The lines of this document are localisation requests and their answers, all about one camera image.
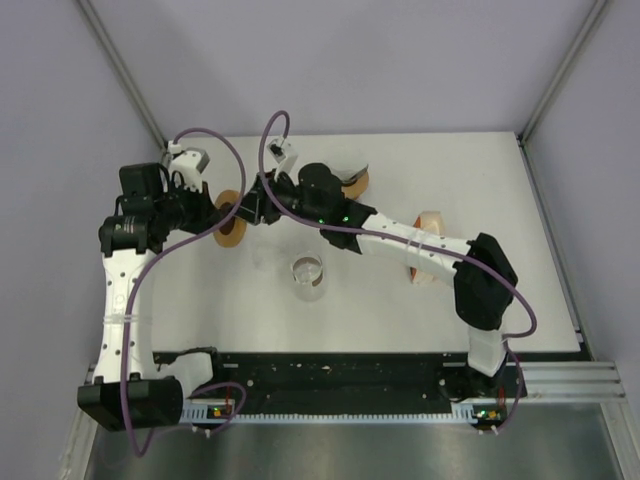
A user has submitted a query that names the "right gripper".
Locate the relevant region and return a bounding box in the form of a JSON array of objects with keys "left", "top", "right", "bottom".
[{"left": 228, "top": 170, "right": 326, "bottom": 229}]

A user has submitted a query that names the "wooden dripper ring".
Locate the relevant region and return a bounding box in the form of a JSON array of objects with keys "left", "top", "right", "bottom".
[
  {"left": 342, "top": 169, "right": 372, "bottom": 200},
  {"left": 212, "top": 189, "right": 249, "bottom": 249}
]

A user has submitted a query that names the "clear glass dripper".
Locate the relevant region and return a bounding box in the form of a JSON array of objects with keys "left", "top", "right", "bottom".
[{"left": 251, "top": 242, "right": 290, "bottom": 271}]

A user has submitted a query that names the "clear glass carafe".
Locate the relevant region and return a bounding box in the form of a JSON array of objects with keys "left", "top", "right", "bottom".
[{"left": 291, "top": 252, "right": 327, "bottom": 302}]

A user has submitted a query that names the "grey glass dripper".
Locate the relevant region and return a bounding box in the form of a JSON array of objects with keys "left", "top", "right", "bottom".
[{"left": 338, "top": 163, "right": 369, "bottom": 185}]

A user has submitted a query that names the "orange coffee filter box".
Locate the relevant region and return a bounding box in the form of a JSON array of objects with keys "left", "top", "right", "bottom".
[{"left": 409, "top": 211, "right": 445, "bottom": 285}]

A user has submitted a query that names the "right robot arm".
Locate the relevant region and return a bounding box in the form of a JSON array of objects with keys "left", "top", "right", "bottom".
[{"left": 236, "top": 163, "right": 518, "bottom": 396}]

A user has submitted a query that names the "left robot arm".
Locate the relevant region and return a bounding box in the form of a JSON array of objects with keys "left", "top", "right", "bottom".
[{"left": 77, "top": 159, "right": 227, "bottom": 432}]

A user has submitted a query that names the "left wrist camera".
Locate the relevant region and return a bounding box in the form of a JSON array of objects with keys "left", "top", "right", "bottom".
[{"left": 167, "top": 141, "right": 210, "bottom": 193}]

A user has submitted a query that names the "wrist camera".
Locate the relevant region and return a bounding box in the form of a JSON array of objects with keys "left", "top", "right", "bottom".
[
  {"left": 167, "top": 141, "right": 210, "bottom": 193},
  {"left": 268, "top": 137, "right": 298, "bottom": 180}
]

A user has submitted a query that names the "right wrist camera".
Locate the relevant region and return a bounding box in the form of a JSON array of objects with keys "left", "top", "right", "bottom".
[{"left": 268, "top": 137, "right": 298, "bottom": 180}]

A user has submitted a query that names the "grey cable duct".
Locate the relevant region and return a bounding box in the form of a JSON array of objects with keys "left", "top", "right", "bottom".
[{"left": 182, "top": 404, "right": 506, "bottom": 424}]

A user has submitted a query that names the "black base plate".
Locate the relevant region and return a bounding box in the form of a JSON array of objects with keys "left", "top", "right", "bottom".
[{"left": 152, "top": 352, "right": 529, "bottom": 414}]

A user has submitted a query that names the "aluminium frame rail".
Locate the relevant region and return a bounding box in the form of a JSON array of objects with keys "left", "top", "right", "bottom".
[{"left": 79, "top": 362, "right": 629, "bottom": 401}]

